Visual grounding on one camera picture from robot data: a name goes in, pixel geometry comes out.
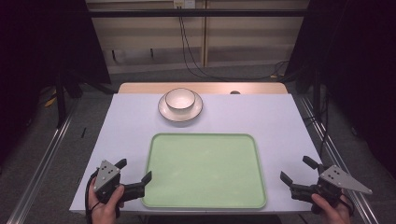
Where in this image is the aluminium floor rail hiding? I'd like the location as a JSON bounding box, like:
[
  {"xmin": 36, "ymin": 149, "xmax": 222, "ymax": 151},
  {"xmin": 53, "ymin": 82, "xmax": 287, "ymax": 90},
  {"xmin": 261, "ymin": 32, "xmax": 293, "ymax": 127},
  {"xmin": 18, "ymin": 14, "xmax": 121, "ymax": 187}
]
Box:
[
  {"xmin": 298, "ymin": 95, "xmax": 380, "ymax": 224},
  {"xmin": 5, "ymin": 98, "xmax": 80, "ymax": 224}
]

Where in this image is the black wall cable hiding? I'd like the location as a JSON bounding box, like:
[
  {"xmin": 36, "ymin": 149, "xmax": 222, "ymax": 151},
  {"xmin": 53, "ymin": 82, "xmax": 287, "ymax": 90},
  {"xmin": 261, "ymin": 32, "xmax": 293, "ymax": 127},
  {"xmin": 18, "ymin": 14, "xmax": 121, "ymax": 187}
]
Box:
[{"xmin": 177, "ymin": 5, "xmax": 290, "ymax": 83}]

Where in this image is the black cable loop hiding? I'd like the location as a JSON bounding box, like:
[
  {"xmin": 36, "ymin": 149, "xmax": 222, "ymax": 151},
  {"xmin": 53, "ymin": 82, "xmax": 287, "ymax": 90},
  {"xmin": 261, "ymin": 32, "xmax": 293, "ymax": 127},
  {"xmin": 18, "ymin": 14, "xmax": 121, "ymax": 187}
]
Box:
[
  {"xmin": 339, "ymin": 195, "xmax": 356, "ymax": 217},
  {"xmin": 84, "ymin": 172, "xmax": 101, "ymax": 224}
]

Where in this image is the person's left hand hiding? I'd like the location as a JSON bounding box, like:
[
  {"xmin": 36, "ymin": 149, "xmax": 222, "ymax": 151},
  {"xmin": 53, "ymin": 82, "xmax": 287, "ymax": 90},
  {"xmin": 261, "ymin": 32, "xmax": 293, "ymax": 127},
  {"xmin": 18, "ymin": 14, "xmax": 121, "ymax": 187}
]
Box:
[{"xmin": 88, "ymin": 177, "xmax": 126, "ymax": 224}]

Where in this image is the white plate with dark rim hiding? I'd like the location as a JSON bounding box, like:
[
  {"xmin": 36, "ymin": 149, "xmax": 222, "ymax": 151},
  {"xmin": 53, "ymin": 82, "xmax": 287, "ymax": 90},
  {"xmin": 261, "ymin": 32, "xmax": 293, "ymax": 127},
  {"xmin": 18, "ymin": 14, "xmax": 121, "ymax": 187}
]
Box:
[{"xmin": 157, "ymin": 91, "xmax": 205, "ymax": 123}]

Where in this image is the pale lavender table sheet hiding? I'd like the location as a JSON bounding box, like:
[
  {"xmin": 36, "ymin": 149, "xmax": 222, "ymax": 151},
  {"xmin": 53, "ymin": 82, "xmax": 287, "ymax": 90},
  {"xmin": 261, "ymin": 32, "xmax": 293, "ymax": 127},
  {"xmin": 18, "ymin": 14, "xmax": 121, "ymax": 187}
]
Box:
[{"xmin": 68, "ymin": 92, "xmax": 323, "ymax": 217}]

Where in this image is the yellow floor tape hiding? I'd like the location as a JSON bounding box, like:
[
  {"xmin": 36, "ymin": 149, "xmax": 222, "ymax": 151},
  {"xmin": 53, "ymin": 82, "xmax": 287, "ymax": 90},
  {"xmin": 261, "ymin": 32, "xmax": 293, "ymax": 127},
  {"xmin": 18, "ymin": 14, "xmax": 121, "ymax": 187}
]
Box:
[{"xmin": 43, "ymin": 89, "xmax": 59, "ymax": 108}]

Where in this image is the black curtain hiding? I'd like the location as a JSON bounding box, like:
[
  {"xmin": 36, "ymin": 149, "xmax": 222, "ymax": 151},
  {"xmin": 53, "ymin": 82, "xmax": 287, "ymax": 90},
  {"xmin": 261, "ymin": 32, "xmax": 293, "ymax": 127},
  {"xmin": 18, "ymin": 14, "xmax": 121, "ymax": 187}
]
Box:
[
  {"xmin": 0, "ymin": 0, "xmax": 112, "ymax": 166},
  {"xmin": 283, "ymin": 0, "xmax": 396, "ymax": 180}
]

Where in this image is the dark horizontal bar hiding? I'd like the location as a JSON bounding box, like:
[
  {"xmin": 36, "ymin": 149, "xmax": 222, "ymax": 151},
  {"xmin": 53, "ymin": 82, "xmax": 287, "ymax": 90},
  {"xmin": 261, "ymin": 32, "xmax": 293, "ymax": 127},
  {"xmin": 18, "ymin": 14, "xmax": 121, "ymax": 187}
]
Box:
[{"xmin": 88, "ymin": 8, "xmax": 310, "ymax": 19}]

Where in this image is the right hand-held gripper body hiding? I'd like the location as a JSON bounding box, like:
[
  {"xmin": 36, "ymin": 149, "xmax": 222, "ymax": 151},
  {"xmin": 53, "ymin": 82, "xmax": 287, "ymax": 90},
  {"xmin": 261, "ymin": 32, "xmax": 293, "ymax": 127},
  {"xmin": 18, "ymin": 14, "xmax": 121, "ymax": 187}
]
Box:
[{"xmin": 290, "ymin": 164, "xmax": 374, "ymax": 207}]

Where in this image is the light green tray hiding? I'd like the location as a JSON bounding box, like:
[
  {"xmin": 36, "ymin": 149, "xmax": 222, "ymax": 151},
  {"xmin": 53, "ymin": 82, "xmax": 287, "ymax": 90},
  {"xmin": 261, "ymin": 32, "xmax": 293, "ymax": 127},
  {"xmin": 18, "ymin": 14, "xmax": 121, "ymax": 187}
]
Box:
[{"xmin": 141, "ymin": 133, "xmax": 268, "ymax": 210}]

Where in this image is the white wall socket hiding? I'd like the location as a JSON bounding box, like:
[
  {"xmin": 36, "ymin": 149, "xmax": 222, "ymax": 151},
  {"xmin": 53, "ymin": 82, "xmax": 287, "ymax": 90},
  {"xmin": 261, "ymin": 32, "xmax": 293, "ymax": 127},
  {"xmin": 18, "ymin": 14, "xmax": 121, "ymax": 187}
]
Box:
[{"xmin": 173, "ymin": 0, "xmax": 196, "ymax": 9}]

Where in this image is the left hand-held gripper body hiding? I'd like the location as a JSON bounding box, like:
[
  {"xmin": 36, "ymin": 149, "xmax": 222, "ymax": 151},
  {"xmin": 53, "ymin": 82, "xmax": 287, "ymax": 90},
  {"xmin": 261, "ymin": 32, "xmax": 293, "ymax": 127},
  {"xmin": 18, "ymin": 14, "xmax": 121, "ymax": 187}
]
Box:
[{"xmin": 92, "ymin": 160, "xmax": 147, "ymax": 205}]

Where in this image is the person's right hand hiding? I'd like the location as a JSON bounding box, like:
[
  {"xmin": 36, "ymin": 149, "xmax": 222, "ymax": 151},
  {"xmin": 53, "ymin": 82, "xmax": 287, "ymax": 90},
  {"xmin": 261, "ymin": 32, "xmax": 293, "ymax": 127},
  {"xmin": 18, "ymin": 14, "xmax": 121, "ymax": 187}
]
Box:
[{"xmin": 310, "ymin": 192, "xmax": 352, "ymax": 224}]

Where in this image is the black metal stand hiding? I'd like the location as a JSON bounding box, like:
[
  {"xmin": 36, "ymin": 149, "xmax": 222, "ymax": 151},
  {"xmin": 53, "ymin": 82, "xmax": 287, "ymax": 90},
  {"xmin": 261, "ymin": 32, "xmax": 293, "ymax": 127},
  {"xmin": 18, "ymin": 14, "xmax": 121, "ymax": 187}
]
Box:
[{"xmin": 55, "ymin": 68, "xmax": 68, "ymax": 128}]

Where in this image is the white bowl with dark rim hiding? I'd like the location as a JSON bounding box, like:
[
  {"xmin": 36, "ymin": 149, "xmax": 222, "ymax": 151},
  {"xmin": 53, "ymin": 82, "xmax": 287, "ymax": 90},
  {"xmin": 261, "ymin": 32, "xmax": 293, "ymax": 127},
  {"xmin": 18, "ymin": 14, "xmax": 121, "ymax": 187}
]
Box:
[{"xmin": 164, "ymin": 87, "xmax": 197, "ymax": 112}]

